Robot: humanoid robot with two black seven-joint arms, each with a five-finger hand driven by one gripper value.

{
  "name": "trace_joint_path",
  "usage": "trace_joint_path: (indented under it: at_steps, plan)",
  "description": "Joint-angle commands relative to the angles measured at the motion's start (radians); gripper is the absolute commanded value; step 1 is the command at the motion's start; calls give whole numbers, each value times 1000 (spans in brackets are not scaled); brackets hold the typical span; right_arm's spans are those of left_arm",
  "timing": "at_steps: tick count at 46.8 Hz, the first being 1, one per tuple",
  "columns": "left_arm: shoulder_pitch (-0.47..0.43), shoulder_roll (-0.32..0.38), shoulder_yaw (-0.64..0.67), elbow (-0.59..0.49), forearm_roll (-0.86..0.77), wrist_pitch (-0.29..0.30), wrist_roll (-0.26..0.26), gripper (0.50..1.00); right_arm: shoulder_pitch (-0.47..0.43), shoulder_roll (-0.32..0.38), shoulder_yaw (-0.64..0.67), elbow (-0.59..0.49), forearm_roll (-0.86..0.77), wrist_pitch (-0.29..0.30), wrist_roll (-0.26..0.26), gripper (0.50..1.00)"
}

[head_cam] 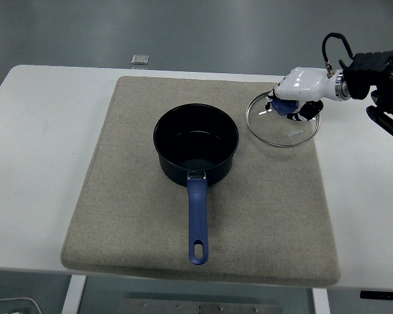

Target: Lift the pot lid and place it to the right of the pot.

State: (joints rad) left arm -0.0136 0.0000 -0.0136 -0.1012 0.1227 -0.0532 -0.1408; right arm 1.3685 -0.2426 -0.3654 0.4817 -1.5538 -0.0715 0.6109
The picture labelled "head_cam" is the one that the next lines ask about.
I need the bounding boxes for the beige fabric mat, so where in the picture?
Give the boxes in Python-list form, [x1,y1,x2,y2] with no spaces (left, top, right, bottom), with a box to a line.
[59,75,341,286]

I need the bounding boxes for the glass pot lid blue knob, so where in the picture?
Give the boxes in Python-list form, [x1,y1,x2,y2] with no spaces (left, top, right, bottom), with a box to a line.
[245,90,322,148]

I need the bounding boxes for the black bar under table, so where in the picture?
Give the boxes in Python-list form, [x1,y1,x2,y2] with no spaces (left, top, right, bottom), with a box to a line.
[360,290,393,300]

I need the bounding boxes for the dark pot with blue handle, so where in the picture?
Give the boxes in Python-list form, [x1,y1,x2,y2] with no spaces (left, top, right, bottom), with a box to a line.
[153,103,240,265]

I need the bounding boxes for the white table leg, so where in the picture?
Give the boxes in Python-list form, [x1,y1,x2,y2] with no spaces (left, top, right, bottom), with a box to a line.
[310,287,331,314]
[61,275,88,314]

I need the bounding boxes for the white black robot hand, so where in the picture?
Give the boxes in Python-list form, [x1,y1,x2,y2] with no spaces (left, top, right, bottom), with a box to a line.
[264,67,337,124]

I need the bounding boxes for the grey metal plate with screws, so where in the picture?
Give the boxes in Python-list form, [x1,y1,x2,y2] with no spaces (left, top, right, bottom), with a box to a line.
[117,297,282,314]

